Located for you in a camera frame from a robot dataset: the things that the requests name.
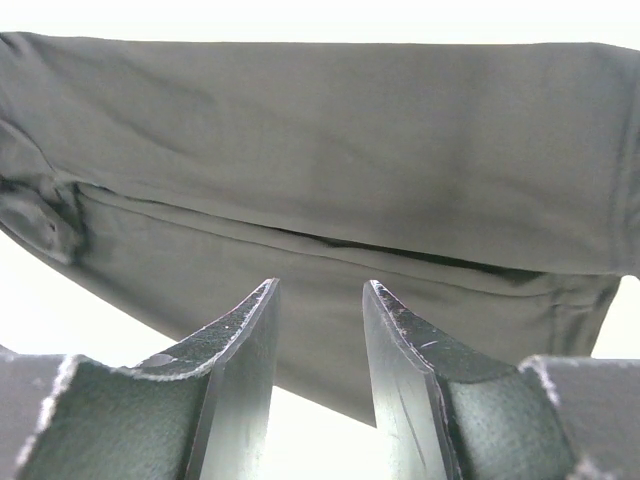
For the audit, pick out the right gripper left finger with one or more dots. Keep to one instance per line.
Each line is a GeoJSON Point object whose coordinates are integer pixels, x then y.
{"type": "Point", "coordinates": [197, 410]}

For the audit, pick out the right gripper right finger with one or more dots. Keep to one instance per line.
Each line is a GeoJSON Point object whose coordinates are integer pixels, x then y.
{"type": "Point", "coordinates": [447, 411]}

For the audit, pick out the black printed t-shirt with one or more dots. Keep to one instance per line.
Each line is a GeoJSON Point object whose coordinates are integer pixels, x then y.
{"type": "Point", "coordinates": [493, 189]}

